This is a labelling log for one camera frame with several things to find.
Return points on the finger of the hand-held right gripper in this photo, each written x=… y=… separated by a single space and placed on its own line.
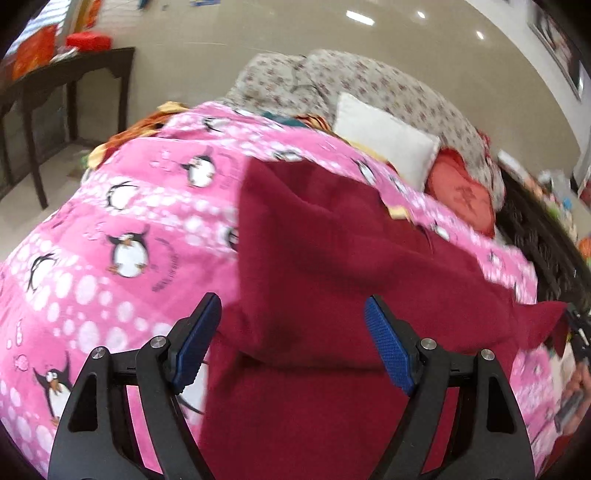
x=577 y=330

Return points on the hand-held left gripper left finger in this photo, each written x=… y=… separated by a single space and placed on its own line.
x=196 y=339

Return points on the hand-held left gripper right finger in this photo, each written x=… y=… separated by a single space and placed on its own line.
x=388 y=341

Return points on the dark red cloth garment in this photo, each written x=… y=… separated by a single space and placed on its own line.
x=332 y=300

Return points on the person's right hand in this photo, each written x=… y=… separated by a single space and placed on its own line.
x=579 y=392

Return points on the dark carved wooden headboard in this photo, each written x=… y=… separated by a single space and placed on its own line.
x=540 y=249

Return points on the pink penguin print blanket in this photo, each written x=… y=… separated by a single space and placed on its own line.
x=115 y=240

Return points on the red cushion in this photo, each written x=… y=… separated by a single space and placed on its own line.
x=464 y=194

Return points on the white pillow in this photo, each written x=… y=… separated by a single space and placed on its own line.
x=385 y=138

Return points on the orange yellow patterned cloth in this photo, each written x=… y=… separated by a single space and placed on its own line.
x=138 y=127

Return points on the teal cloth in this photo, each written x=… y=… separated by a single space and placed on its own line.
x=286 y=121

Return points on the floral beige quilt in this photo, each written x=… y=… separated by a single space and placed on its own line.
x=369 y=87

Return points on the dark wooden side table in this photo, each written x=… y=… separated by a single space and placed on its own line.
x=55 y=106

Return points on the red box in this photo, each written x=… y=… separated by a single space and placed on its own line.
x=88 y=40

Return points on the orange bag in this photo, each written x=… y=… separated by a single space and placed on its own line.
x=34 y=50

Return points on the framed wall picture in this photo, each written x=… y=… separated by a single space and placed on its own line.
x=558 y=41

